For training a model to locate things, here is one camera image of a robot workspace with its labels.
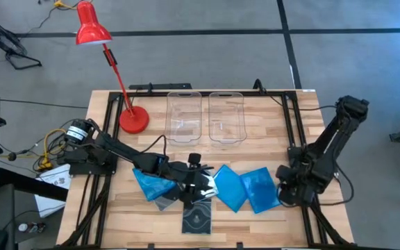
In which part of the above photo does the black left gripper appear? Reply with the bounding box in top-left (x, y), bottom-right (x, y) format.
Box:
top-left (167, 152), bottom-right (219, 209)

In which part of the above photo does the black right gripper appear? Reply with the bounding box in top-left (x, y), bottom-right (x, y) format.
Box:
top-left (275, 165), bottom-right (316, 208)

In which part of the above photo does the blue plastic disc case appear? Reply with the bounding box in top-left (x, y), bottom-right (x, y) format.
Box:
top-left (240, 167), bottom-right (283, 215)
top-left (132, 167), bottom-right (177, 202)
top-left (212, 164), bottom-right (250, 213)

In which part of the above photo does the clear jewel case black tray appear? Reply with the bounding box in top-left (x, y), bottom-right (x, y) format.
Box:
top-left (181, 198), bottom-right (213, 236)

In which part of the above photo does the clear empty jewel case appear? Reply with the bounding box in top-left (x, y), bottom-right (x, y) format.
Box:
top-left (153, 194), bottom-right (180, 212)

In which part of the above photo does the clear plastic bin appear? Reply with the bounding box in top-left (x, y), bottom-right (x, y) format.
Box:
top-left (164, 90), bottom-right (203, 147)
top-left (208, 91), bottom-right (249, 147)

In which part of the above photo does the black power strip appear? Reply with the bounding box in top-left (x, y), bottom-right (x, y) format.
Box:
top-left (128, 82), bottom-right (193, 91)

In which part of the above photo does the white paper sheet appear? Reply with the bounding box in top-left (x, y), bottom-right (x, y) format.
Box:
top-left (34, 164), bottom-right (73, 219)

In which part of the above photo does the small dark object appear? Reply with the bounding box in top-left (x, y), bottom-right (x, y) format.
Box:
top-left (28, 222), bottom-right (47, 234)

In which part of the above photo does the black beam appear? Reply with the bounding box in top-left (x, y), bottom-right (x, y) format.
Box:
top-left (0, 168), bottom-right (69, 202)

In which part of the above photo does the red desk lamp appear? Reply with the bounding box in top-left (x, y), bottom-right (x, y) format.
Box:
top-left (74, 0), bottom-right (151, 135)

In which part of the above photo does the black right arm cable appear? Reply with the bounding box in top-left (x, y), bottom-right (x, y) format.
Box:
top-left (316, 161), bottom-right (356, 207)

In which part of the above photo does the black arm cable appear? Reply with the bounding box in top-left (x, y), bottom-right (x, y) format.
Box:
top-left (316, 161), bottom-right (356, 207)
top-left (139, 134), bottom-right (169, 164)

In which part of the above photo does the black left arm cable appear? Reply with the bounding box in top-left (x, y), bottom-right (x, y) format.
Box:
top-left (139, 134), bottom-right (169, 164)

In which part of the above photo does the black aluminium table frame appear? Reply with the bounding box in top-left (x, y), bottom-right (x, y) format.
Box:
top-left (62, 89), bottom-right (353, 250)

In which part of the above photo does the black cable with plug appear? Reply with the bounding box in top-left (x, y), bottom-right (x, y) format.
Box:
top-left (253, 78), bottom-right (338, 112)

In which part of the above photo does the yellow looped cable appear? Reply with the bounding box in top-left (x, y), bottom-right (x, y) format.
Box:
top-left (35, 128), bottom-right (68, 172)

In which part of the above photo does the black floor cable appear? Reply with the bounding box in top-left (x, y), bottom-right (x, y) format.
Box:
top-left (0, 99), bottom-right (89, 110)

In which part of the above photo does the yellow cable with plug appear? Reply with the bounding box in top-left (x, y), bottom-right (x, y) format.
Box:
top-left (53, 0), bottom-right (83, 10)

